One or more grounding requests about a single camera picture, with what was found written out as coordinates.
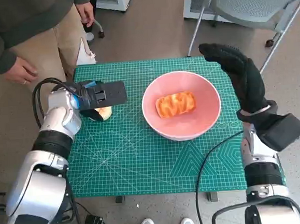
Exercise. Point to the black left hand blue tape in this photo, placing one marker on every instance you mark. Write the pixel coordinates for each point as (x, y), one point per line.
(90, 113)

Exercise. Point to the black gloved right hand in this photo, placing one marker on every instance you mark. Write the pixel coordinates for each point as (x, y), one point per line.
(249, 83)

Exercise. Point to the round toy bread bun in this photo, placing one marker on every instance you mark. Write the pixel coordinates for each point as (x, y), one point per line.
(107, 112)

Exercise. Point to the rectangular striped toy bread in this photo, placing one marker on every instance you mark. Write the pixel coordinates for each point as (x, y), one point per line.
(175, 103)

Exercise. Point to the pink bowl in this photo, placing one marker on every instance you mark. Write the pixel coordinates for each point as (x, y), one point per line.
(182, 126)

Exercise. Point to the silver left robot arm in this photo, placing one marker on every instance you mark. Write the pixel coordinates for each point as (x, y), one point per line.
(34, 188)

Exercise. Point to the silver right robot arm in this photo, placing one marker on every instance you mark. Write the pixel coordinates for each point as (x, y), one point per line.
(261, 168)

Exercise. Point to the green cutting mat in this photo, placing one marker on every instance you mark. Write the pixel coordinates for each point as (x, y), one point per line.
(143, 164)

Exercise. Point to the person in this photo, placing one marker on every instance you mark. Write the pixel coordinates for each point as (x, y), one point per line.
(28, 23)
(87, 30)

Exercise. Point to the grey mesh office chair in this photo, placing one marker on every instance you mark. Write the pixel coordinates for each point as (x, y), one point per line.
(255, 0)

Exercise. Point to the large white mesh cabinet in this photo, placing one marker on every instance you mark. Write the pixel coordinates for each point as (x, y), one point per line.
(191, 7)

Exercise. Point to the small white mesh cabinet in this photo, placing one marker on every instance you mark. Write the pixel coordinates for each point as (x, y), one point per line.
(120, 0)

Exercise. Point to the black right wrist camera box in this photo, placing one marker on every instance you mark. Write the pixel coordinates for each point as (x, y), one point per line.
(284, 132)

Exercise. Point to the black table bracket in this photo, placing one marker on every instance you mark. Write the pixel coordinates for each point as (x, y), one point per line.
(119, 199)
(212, 196)

